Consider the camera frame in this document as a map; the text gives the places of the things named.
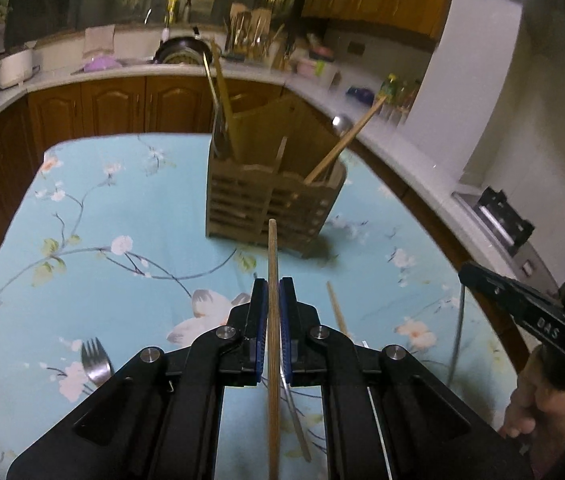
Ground pink and green cups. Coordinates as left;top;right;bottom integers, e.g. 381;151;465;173
296;44;336;79

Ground person's right hand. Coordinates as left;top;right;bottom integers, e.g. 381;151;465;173
499;347;565;466

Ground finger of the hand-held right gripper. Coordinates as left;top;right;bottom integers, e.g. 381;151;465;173
459;261;565;377

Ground white pot with lid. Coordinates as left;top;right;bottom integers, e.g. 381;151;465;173
0;48;36;89

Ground oil bottles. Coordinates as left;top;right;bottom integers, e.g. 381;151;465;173
376;73;421;124

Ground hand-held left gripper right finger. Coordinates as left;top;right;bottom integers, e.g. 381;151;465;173
279;276;535;480

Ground beige hanging towel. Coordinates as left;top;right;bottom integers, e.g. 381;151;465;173
83;24;116;59

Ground black wok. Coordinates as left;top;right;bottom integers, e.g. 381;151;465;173
154;25;214;65

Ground white countertop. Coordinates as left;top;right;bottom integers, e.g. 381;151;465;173
0;57;558;306

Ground gas stove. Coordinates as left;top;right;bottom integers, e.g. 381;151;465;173
453;186;536;262

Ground steel fork with bent tines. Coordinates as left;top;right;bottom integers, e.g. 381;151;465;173
80;337;114;387

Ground blue floral tablecloth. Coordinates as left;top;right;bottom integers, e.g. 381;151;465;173
0;132;525;480

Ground rack with cutting boards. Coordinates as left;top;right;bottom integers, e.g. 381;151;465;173
226;3;286;62

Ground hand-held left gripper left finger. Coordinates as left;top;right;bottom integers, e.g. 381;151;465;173
6;278;269;480

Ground wooden utensil holder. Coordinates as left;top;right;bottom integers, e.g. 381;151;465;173
206;94;348;260

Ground chrome faucet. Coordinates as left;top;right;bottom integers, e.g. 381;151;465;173
144;7;171;42

